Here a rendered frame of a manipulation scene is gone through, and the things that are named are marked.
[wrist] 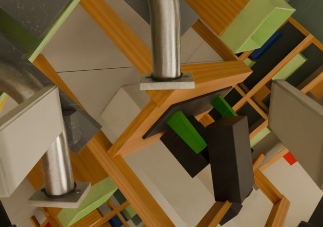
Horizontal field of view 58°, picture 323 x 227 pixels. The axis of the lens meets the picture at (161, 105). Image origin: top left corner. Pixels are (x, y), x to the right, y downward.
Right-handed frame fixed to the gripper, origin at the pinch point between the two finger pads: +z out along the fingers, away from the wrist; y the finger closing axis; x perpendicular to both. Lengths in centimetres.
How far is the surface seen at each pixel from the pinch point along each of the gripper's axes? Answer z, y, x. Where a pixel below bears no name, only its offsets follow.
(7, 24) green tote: 32.2, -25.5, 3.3
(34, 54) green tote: 29.1, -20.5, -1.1
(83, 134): 14.5, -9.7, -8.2
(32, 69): 15.7, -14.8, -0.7
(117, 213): 434, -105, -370
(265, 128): 483, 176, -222
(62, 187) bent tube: 9.7, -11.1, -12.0
